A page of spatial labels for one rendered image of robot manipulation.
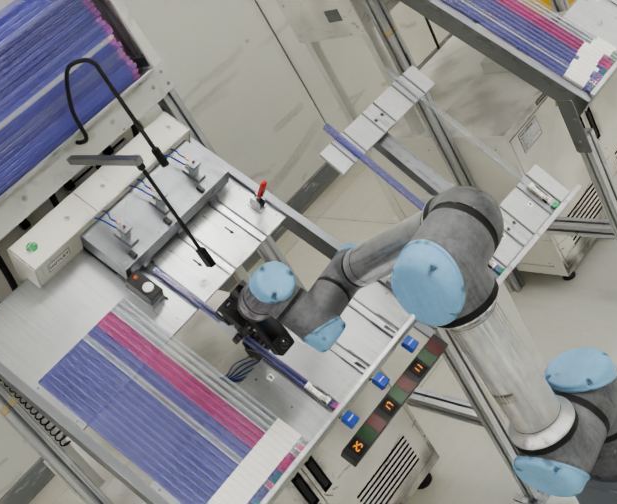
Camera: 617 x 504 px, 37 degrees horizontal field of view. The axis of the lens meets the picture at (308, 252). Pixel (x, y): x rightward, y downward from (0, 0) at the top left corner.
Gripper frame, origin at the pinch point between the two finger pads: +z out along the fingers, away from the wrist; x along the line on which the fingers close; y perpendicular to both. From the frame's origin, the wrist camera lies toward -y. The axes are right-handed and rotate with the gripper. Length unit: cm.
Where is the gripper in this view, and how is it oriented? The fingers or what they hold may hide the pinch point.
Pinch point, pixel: (242, 335)
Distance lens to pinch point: 195.3
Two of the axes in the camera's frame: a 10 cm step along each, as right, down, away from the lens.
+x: -6.1, 6.6, -4.3
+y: -7.4, -6.7, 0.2
